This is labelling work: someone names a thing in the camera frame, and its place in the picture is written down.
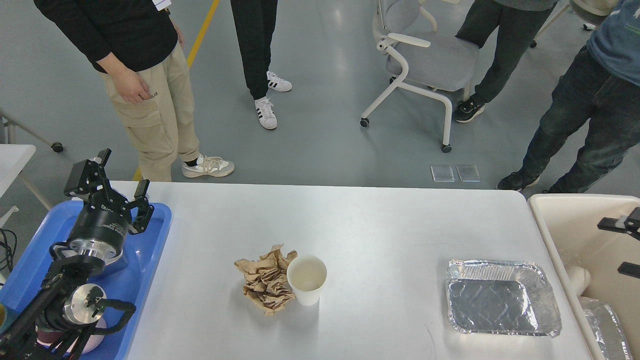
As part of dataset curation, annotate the aluminium foil tray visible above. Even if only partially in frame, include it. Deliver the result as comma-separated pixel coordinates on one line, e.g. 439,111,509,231
446,259,562,337

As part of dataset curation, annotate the person in dark trousers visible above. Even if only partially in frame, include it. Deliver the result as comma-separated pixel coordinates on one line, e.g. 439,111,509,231
453,0,557,124

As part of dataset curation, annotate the crumpled foil in bin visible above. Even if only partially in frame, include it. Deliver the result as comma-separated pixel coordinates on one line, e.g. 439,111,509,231
579,296,633,360

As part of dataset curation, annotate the person in dark jeans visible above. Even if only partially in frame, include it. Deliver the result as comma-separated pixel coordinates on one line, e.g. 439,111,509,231
496,0,640,194

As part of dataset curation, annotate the teal object at corner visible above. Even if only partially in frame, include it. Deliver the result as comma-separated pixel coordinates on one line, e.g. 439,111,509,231
0,303,19,333

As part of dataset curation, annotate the pink ribbed mug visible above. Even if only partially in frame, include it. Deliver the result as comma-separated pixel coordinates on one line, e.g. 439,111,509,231
35,320,107,355

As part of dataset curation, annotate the grey white office chair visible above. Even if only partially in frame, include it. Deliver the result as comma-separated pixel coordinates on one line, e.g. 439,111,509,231
359,0,479,153

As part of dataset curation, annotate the blue plastic tray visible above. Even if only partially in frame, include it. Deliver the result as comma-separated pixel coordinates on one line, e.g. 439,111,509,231
0,200,172,360

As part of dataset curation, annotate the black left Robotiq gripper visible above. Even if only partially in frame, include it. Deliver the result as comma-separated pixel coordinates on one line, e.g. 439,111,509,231
63,148,154,265

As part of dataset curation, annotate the beige plastic bin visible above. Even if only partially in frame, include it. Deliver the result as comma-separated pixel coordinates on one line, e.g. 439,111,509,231
528,193,640,360

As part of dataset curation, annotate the crumpled brown paper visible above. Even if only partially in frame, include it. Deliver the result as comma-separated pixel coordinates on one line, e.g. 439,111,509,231
234,244,298,316

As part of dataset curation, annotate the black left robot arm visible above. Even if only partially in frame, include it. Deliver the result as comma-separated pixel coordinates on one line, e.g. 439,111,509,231
1,148,154,360

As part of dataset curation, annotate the white side table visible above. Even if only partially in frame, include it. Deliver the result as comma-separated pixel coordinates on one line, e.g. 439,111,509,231
0,144,53,211

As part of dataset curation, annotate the white paper cup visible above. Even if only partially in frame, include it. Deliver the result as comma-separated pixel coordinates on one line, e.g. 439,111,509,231
286,255,328,306

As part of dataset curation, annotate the stainless steel rectangular tray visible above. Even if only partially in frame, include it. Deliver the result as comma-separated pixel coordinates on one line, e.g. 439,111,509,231
101,250,128,277

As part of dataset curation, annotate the person in khaki trousers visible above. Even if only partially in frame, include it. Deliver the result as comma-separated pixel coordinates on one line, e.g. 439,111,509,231
34,0,234,182

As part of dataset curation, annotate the person in black trousers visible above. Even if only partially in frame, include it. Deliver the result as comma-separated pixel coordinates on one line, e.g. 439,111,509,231
230,0,293,130

